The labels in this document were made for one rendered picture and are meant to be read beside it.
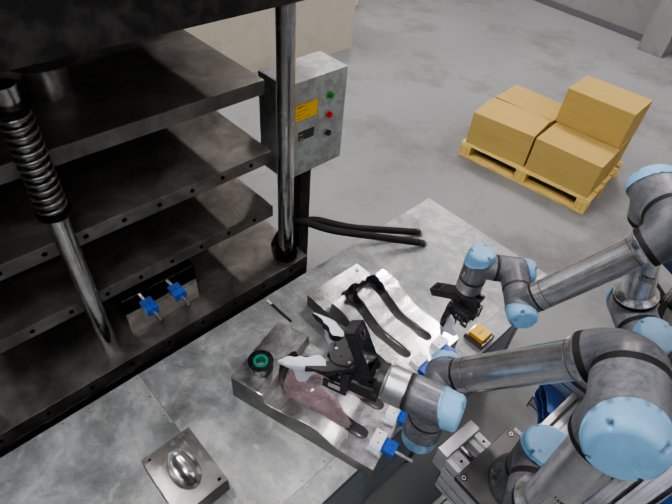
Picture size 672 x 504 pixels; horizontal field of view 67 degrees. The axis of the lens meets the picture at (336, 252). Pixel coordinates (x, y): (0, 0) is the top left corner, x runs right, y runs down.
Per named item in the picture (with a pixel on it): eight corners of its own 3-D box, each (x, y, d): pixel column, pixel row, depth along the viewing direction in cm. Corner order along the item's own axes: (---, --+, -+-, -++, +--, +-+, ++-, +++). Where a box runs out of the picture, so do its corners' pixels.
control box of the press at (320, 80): (329, 315, 291) (354, 68, 188) (289, 343, 275) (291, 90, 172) (304, 293, 301) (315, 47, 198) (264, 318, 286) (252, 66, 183)
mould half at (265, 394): (407, 408, 164) (413, 390, 157) (370, 478, 148) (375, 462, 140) (279, 339, 180) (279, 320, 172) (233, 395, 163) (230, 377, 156)
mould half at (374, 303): (453, 352, 181) (462, 329, 172) (405, 395, 168) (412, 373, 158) (355, 273, 206) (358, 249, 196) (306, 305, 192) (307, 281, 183)
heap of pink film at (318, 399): (372, 389, 162) (375, 376, 156) (345, 435, 150) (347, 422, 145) (304, 352, 170) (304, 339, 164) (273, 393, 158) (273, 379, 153)
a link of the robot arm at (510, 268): (532, 301, 138) (492, 296, 139) (526, 272, 147) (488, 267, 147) (542, 282, 133) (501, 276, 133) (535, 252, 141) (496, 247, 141)
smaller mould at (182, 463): (230, 489, 143) (228, 479, 138) (182, 527, 135) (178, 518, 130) (191, 437, 153) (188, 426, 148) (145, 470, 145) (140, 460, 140)
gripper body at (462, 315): (464, 330, 152) (474, 305, 144) (441, 313, 156) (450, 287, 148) (478, 317, 156) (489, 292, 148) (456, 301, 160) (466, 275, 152)
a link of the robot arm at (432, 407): (450, 444, 95) (461, 422, 89) (395, 418, 98) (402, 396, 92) (461, 410, 100) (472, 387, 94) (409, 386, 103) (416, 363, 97)
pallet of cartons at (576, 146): (631, 183, 407) (676, 108, 361) (566, 224, 364) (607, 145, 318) (513, 118, 471) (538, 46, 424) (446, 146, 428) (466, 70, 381)
